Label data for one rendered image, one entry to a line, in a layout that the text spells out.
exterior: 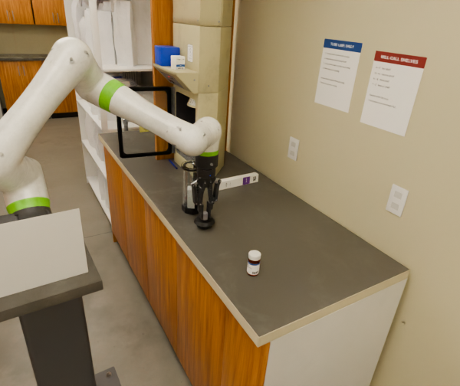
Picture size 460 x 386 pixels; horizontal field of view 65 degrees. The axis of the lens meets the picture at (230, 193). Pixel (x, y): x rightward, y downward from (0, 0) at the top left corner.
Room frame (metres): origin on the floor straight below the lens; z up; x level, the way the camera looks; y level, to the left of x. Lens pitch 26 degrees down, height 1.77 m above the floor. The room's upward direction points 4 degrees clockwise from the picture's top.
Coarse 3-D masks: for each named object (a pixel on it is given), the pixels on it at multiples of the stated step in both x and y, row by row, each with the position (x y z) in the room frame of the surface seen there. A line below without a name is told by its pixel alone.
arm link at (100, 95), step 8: (104, 80) 1.28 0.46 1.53; (112, 80) 1.29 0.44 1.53; (88, 88) 1.25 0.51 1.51; (96, 88) 1.26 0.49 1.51; (104, 88) 1.26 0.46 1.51; (112, 88) 1.26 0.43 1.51; (80, 96) 1.29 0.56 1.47; (88, 96) 1.27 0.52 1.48; (96, 96) 1.25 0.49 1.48; (104, 96) 1.25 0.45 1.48; (112, 96) 1.24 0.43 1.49; (96, 104) 1.27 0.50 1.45; (104, 104) 1.25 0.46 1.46
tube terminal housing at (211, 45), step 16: (176, 32) 2.01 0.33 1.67; (192, 32) 1.84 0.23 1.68; (208, 32) 1.80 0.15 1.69; (224, 32) 1.90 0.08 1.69; (208, 48) 1.81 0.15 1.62; (224, 48) 1.91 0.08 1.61; (192, 64) 1.84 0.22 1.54; (208, 64) 1.81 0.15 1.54; (224, 64) 1.93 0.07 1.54; (208, 80) 1.81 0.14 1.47; (224, 80) 1.94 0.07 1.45; (192, 96) 1.84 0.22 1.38; (208, 96) 1.81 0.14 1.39; (224, 96) 1.96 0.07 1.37; (208, 112) 1.81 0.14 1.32; (224, 112) 1.98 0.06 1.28; (224, 128) 2.00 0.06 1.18; (224, 144) 2.02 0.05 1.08; (176, 160) 2.02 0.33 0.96
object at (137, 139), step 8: (144, 96) 1.97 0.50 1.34; (152, 96) 1.99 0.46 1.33; (160, 96) 2.01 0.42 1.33; (160, 104) 2.01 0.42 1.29; (128, 128) 1.93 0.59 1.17; (136, 128) 1.95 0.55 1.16; (128, 136) 1.93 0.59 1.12; (136, 136) 1.95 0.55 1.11; (144, 136) 1.97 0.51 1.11; (152, 136) 1.98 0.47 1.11; (128, 144) 1.93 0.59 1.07; (136, 144) 1.95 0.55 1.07; (144, 144) 1.97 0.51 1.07; (152, 144) 1.98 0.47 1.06; (160, 144) 2.00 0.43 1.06; (128, 152) 1.93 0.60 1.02; (136, 152) 1.95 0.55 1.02; (144, 152) 1.96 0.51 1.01
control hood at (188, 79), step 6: (156, 66) 1.94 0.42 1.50; (168, 66) 1.92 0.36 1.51; (168, 72) 1.82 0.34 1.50; (174, 72) 1.75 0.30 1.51; (180, 72) 1.74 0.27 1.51; (186, 72) 1.76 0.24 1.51; (192, 72) 1.77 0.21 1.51; (180, 78) 1.73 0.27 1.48; (186, 78) 1.75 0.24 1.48; (192, 78) 1.76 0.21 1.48; (198, 78) 1.78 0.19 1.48; (180, 84) 1.83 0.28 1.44; (186, 84) 1.75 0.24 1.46; (192, 84) 1.77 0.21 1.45; (198, 84) 1.78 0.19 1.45; (192, 90) 1.77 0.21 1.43; (198, 90) 1.78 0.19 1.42
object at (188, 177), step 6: (186, 162) 1.49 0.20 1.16; (192, 162) 1.50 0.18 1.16; (186, 168) 1.42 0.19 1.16; (192, 168) 1.42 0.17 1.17; (186, 174) 1.43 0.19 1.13; (192, 174) 1.42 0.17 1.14; (186, 180) 1.43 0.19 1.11; (192, 180) 1.42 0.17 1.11; (186, 186) 1.43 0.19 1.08; (198, 186) 1.43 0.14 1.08; (186, 192) 1.43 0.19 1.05; (198, 192) 1.43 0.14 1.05; (186, 198) 1.43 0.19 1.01; (186, 204) 1.43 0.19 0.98; (192, 204) 1.42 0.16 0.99
